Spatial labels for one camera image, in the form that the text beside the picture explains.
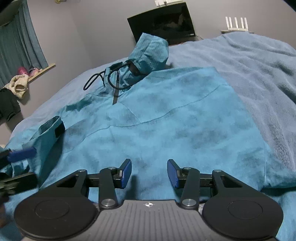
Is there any wooden window sill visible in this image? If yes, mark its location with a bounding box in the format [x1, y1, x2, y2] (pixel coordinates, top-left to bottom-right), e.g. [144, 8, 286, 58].
[28, 63, 56, 82]

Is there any black hanging garment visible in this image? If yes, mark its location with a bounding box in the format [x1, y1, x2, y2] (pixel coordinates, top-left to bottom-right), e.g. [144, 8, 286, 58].
[0, 88, 21, 121]

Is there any black monitor screen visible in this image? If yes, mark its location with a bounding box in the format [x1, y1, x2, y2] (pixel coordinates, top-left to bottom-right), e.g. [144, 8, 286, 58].
[127, 2, 196, 43]

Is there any white wifi router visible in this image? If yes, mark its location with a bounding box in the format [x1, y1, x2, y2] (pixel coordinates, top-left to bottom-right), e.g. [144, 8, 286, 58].
[220, 16, 253, 34]

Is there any white wall power strip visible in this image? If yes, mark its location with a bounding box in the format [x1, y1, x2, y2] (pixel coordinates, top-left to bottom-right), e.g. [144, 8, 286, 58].
[154, 0, 183, 6]

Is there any cream fleece garment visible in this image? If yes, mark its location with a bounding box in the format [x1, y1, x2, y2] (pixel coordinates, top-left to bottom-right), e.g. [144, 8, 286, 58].
[4, 74, 29, 99]

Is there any pink object on sill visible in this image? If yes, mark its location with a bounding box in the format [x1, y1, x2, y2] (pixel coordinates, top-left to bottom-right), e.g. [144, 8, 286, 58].
[17, 66, 40, 77]

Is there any teal hooded jacket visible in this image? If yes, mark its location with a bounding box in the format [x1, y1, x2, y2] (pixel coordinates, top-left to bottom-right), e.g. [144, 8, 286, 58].
[0, 32, 296, 241]

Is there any teal window curtain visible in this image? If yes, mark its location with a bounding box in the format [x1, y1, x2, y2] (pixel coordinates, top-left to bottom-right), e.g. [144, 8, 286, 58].
[1, 1, 48, 87]

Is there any blue bed blanket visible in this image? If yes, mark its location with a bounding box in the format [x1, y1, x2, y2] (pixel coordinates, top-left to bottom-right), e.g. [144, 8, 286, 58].
[9, 31, 296, 163]

